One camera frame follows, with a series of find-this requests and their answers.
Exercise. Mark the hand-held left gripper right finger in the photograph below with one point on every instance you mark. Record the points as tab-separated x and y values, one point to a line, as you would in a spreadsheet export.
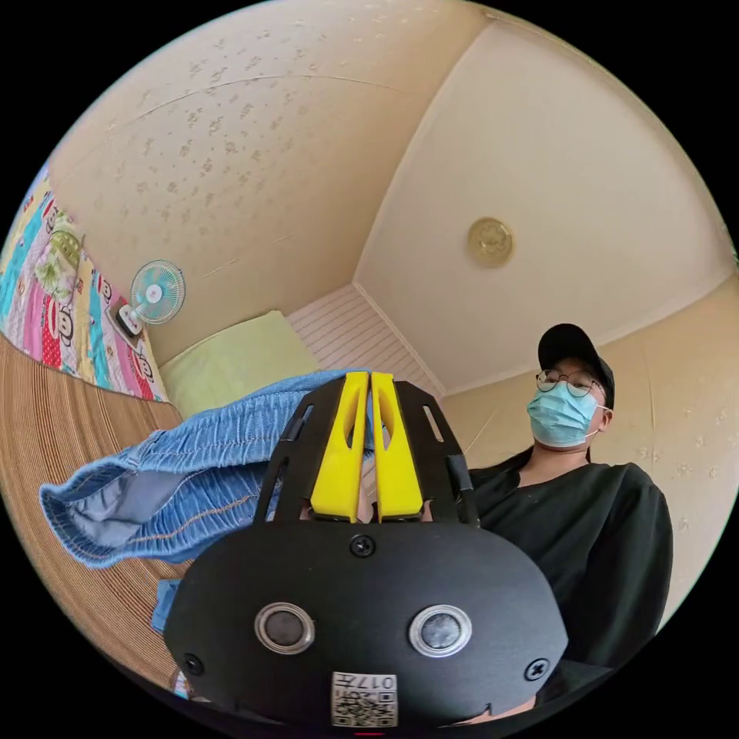
395	467

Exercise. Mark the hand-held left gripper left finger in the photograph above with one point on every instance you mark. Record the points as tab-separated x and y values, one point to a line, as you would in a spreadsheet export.
338	462

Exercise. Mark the blue jeans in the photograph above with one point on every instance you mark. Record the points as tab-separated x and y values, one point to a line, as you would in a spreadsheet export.
190	462

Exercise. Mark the light green pillow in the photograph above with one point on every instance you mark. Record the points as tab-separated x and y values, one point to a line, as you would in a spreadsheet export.
237	361

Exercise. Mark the person's body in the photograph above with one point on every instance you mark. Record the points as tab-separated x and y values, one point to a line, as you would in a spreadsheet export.
583	519

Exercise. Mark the round ceiling lamp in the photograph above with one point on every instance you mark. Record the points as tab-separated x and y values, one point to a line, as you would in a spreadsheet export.
490	242

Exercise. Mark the small turquoise fan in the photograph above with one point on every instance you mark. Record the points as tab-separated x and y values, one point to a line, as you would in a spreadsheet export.
151	300

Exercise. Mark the bed with woven mat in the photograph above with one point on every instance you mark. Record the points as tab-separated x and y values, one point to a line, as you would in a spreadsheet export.
63	462

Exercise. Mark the colourful printed quilt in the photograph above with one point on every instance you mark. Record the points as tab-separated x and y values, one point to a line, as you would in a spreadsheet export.
63	300

